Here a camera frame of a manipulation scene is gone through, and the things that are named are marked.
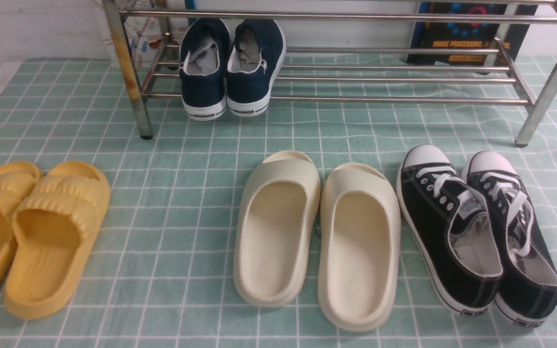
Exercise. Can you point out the white printed paper bag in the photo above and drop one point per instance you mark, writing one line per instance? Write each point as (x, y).
(145, 33)

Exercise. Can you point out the left black canvas sneaker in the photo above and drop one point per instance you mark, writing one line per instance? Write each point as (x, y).
(451, 226)

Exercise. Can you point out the right black canvas sneaker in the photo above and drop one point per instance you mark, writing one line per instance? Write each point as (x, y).
(527, 294)

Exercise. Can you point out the black canvas sneaker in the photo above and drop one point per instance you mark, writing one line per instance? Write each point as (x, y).
(451, 226)
(527, 294)

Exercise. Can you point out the black image processing book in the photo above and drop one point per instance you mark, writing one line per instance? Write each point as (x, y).
(434, 35)

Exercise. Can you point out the navy canvas shoe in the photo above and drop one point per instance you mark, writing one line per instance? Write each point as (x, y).
(257, 55)
(203, 54)

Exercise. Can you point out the green checked table cloth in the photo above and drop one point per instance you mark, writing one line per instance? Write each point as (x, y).
(160, 273)

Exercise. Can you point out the cream slide slipper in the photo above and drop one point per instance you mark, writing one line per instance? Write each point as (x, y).
(360, 247)
(277, 212)

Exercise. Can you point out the right yellow slide slipper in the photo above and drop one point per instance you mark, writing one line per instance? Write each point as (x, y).
(56, 228)

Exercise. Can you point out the right cream slide slipper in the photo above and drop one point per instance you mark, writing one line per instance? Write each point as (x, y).
(360, 247)

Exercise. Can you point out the metal shoe rack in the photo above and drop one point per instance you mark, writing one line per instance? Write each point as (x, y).
(536, 107)

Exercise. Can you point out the left cream slide slipper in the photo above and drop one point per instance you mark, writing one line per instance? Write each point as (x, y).
(277, 212)

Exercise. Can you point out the teal vertical pole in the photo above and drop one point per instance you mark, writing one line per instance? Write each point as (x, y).
(190, 5)

